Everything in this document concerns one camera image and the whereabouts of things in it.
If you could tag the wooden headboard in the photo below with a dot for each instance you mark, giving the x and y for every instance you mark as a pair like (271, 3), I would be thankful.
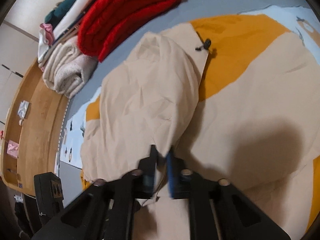
(37, 134)

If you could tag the grey bed sheet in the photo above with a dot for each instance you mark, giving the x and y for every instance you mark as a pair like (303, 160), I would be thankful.
(184, 13)

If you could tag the white folded clothes stack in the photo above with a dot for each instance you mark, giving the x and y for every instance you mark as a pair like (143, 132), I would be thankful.
(50, 37)

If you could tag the white paper on headboard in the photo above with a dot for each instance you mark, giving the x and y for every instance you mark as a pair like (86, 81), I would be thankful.
(22, 110)

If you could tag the beige and orange jacket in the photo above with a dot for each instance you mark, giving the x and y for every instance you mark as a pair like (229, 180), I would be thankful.
(236, 96)

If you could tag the pink item on headboard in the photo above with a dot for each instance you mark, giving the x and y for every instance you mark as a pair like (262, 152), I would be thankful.
(12, 149)

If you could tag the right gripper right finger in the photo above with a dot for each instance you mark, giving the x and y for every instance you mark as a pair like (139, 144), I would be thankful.
(185, 183)

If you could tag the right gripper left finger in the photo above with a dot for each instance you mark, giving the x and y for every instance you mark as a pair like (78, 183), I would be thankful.
(140, 182)

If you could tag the cream folded blanket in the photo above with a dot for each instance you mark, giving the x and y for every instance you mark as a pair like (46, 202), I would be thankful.
(67, 70)

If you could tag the red folded blanket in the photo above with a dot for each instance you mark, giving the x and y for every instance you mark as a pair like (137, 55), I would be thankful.
(108, 23)

